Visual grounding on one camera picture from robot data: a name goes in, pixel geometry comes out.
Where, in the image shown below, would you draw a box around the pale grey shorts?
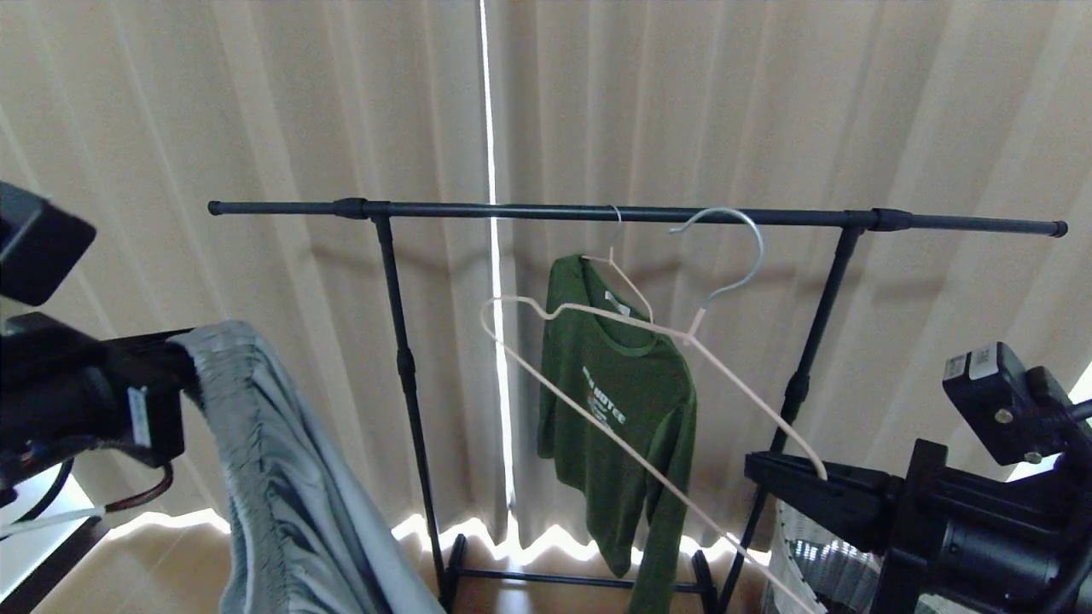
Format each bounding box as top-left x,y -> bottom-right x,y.
167,320 -> 446,614

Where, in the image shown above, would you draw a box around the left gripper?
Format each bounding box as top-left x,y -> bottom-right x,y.
0,335 -> 195,480

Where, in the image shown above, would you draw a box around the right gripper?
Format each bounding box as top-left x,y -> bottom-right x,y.
868,438 -> 1092,614

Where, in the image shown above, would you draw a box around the black clothes rack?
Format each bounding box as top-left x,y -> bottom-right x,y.
207,197 -> 1069,614

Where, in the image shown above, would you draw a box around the white laundry basket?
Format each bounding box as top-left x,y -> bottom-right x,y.
759,501 -> 926,614

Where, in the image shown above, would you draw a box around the pink clothes hanger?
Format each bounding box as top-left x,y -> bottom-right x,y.
479,206 -> 829,614
582,205 -> 656,326

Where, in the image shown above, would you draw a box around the beige curtain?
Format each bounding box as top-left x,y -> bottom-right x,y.
0,0 -> 1092,551

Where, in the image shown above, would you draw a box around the black cable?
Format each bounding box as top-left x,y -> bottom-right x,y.
15,459 -> 76,523

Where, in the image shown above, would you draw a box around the green printed shirt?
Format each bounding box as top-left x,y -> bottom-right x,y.
537,254 -> 699,614

